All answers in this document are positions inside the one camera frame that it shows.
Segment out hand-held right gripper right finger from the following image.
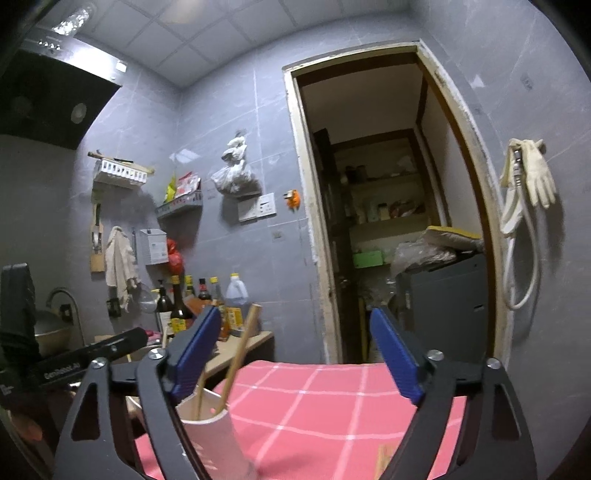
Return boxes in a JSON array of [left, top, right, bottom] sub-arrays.
[[369, 306, 539, 480]]

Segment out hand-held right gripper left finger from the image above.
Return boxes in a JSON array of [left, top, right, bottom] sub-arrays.
[[54, 305, 222, 480]]

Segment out white plastic utensil basket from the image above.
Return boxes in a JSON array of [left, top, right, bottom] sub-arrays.
[[127, 385, 256, 480]]

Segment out pile of chopsticks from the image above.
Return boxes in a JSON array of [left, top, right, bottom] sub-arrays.
[[376, 444, 393, 480]]

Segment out person's left hand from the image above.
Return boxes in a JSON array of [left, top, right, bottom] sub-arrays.
[[8, 408, 44, 445]]

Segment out dark bottle yellow label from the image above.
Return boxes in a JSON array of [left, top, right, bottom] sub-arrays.
[[170, 275, 195, 335]]

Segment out wooden knife block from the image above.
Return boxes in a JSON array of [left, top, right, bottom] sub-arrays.
[[187, 298, 213, 324]]

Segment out dark bottle white label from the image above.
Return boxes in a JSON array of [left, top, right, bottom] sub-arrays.
[[156, 279, 174, 335]]

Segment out grey cabinet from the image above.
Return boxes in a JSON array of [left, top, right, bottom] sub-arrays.
[[396, 254, 490, 365]]

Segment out large cooking oil jug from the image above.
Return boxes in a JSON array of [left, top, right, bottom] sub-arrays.
[[225, 273, 249, 333]]

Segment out curved metal faucet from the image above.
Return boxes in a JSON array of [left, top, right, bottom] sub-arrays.
[[46, 287, 86, 347]]

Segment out red plastic bag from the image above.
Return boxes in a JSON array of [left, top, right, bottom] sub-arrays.
[[166, 239, 184, 274]]

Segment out crumpled clear plastic bag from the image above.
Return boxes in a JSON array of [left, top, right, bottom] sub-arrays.
[[392, 240, 458, 278]]

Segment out pink checked tablecloth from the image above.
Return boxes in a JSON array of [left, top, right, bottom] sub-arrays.
[[134, 360, 467, 480]]

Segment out white hanging towel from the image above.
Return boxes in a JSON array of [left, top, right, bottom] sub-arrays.
[[104, 226, 140, 312]]

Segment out brown sack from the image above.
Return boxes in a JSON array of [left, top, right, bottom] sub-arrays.
[[425, 225, 485, 252]]

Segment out red seasoning packet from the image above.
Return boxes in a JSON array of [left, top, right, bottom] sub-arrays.
[[177, 172, 201, 197]]

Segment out wooden storage shelf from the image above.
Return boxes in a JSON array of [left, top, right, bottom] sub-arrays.
[[330, 129, 451, 278]]

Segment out clear hanging plastic bag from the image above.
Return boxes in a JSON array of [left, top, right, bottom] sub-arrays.
[[211, 133, 263, 197]]

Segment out white rubber gloves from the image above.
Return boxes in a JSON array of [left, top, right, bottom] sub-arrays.
[[524, 138, 557, 208]]

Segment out black range hood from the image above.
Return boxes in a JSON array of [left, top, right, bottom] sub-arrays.
[[0, 0, 130, 151]]

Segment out wire mesh strainer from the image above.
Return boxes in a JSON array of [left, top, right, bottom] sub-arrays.
[[137, 284, 160, 315]]

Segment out white wall box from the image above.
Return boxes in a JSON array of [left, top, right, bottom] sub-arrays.
[[139, 228, 168, 265]]

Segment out wooden wall knife holder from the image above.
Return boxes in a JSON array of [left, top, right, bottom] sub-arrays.
[[90, 203, 107, 273]]

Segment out metal wall shelf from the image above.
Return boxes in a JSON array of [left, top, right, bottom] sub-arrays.
[[154, 191, 204, 220]]

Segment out white wall switch panel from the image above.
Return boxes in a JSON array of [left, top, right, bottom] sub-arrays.
[[238, 193, 278, 222]]

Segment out white hose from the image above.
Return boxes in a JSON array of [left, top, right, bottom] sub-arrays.
[[499, 138, 542, 311]]

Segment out white wall basket rack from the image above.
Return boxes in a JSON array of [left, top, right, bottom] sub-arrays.
[[92, 158, 148, 189]]

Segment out wooden door frame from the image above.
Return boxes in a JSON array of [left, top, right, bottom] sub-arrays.
[[283, 39, 515, 365]]

